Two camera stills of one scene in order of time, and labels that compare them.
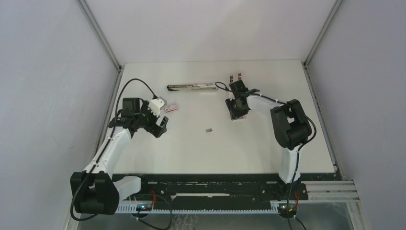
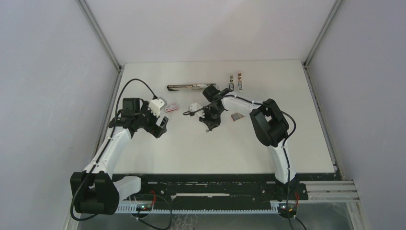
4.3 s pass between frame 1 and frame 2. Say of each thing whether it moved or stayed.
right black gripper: moved
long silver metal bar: stayed
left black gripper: stayed
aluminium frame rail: stayed
